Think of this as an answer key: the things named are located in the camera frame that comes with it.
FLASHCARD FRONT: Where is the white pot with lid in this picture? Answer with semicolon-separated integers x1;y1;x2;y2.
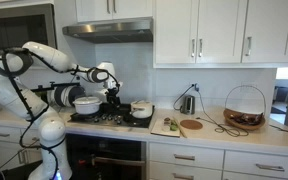
72;95;103;116

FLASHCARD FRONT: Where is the white cabinet door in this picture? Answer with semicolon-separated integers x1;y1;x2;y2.
154;0;198;65
112;0;154;20
0;139;25;171
241;0;288;64
196;0;249;65
18;146;43;166
75;0;113;23

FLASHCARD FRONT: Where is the small white upper cabinet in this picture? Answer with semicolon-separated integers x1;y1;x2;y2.
74;0;154;24

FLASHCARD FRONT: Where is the white upper cabinet door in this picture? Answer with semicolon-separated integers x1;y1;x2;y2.
154;0;198;65
75;0;113;23
112;0;154;20
241;0;288;64
196;0;249;65

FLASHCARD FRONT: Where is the black kettle cable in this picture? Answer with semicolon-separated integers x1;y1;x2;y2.
172;84;196;112

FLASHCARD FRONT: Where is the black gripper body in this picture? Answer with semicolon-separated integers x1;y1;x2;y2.
105;87;122;107

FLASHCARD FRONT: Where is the stainless steel range hood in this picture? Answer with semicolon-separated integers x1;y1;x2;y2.
62;17;154;44

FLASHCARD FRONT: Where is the wooden basket with wire handle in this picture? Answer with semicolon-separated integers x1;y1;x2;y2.
222;84;268;132

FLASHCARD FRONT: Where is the white drawer with handle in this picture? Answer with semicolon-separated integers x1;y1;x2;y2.
20;128;43;146
148;142;225;171
223;149;288;180
148;161;223;180
0;124;23;144

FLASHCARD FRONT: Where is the built-in microwave oven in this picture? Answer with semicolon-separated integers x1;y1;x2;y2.
0;3;58;69

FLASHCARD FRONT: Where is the white lower cabinet door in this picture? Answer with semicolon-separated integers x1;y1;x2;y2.
0;139;25;171
18;146;43;166

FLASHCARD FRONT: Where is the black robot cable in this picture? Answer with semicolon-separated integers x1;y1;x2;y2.
0;46;122;180

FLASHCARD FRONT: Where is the black oven door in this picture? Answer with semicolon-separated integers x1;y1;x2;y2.
65;133;148;180

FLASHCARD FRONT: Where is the black gas cooktop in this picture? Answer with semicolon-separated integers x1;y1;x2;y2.
67;103;156;129

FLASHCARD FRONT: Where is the long black power cable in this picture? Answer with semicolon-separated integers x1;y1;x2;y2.
194;87;251;138

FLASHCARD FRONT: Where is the white saucepan with handle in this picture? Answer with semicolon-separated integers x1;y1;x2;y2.
129;99;154;120

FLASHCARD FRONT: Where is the stainless steel electric kettle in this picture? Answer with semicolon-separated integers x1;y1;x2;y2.
179;94;197;116

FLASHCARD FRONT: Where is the wooden stick utensil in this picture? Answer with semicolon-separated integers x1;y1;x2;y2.
173;118;188;139

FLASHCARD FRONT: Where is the round wooden coaster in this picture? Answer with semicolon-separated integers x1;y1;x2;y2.
179;119;204;131

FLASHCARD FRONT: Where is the large white upper cabinet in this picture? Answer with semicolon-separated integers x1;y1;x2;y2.
152;0;288;70

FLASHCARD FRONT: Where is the light cutting board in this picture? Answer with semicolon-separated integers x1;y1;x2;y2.
150;117;182;138

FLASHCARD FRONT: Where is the small green item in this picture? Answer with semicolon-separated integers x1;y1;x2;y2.
170;120;179;132

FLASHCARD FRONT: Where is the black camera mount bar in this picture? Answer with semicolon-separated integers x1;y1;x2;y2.
30;81;83;94

